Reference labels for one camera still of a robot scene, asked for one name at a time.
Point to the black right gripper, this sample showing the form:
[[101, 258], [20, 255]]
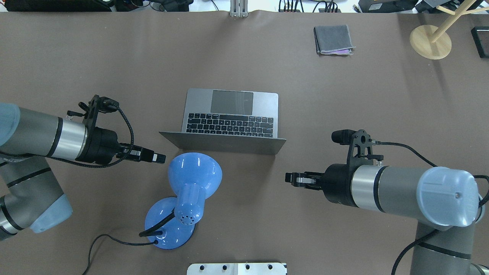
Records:
[[338, 185]]

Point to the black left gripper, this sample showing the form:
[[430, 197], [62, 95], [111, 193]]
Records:
[[102, 145]]

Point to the grey laptop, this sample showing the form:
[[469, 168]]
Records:
[[229, 121]]

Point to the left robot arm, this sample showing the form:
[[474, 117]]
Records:
[[35, 199]]

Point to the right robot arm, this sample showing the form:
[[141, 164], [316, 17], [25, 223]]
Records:
[[444, 201]]

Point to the blue desk lamp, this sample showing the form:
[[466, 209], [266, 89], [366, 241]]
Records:
[[170, 222]]

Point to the folded grey cloth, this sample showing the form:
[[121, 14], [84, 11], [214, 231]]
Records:
[[333, 40]]

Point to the wooden mug stand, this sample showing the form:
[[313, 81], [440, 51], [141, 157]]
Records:
[[432, 42]]

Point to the black tray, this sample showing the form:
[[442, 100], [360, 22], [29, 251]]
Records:
[[480, 36]]

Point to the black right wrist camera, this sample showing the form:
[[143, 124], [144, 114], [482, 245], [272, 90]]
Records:
[[360, 151]]

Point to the white camera pillar base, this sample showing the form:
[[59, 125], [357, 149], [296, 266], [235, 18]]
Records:
[[244, 268]]

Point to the aluminium frame post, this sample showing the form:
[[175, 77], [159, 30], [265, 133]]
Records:
[[239, 8]]

